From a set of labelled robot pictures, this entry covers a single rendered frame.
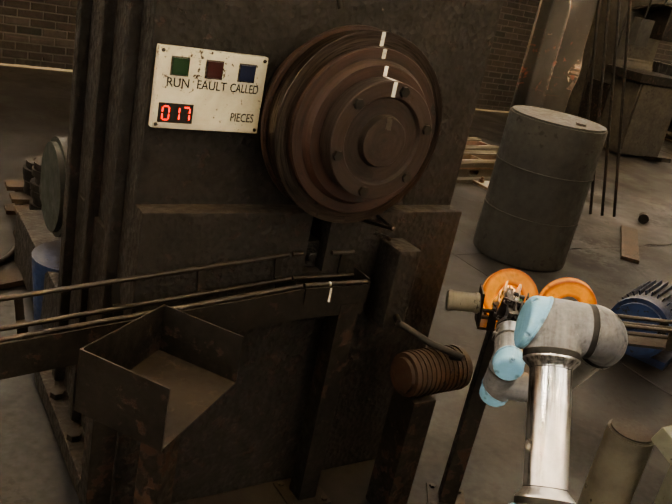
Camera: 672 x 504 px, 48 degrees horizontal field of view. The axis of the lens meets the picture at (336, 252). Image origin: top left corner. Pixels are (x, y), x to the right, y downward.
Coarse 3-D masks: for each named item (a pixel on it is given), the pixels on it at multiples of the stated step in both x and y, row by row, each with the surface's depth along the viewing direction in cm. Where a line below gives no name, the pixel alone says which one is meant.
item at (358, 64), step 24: (360, 48) 169; (384, 48) 170; (336, 72) 166; (360, 72) 167; (408, 72) 175; (312, 96) 166; (336, 96) 167; (432, 96) 183; (312, 120) 166; (432, 120) 186; (288, 144) 170; (312, 144) 168; (312, 168) 171; (312, 192) 176; (336, 192) 177
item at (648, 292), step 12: (636, 288) 368; (648, 288) 356; (660, 288) 360; (624, 300) 348; (636, 300) 345; (648, 300) 342; (660, 300) 349; (624, 312) 347; (636, 312) 344; (648, 312) 340; (660, 312) 339; (636, 348) 346; (648, 348) 343; (648, 360) 357; (660, 360) 355
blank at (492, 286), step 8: (496, 272) 211; (504, 272) 210; (512, 272) 210; (520, 272) 210; (488, 280) 210; (496, 280) 210; (504, 280) 210; (512, 280) 210; (520, 280) 210; (528, 280) 210; (488, 288) 210; (496, 288) 210; (528, 288) 210; (536, 288) 210; (488, 296) 210; (496, 296) 210; (488, 304) 209; (496, 320) 210
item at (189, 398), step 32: (160, 320) 163; (192, 320) 161; (96, 352) 145; (128, 352) 156; (160, 352) 166; (192, 352) 163; (224, 352) 160; (96, 384) 141; (128, 384) 137; (160, 384) 134; (192, 384) 157; (224, 384) 159; (96, 416) 143; (128, 416) 140; (160, 416) 136; (192, 416) 148; (160, 448) 138; (160, 480) 158
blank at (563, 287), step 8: (560, 280) 206; (568, 280) 205; (576, 280) 206; (544, 288) 208; (552, 288) 206; (560, 288) 205; (568, 288) 205; (576, 288) 205; (584, 288) 205; (552, 296) 206; (560, 296) 206; (576, 296) 206; (584, 296) 206; (592, 296) 205
